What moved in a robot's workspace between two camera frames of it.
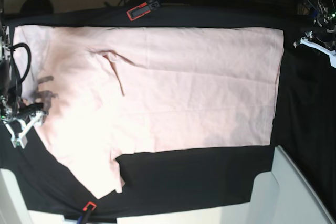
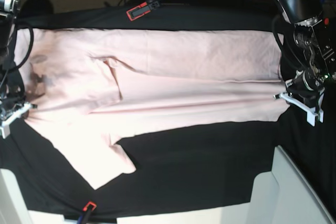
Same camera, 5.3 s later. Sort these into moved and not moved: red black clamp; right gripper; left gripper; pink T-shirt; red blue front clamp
Moved: right gripper; pink T-shirt; left gripper
Not moved: red blue front clamp; red black clamp
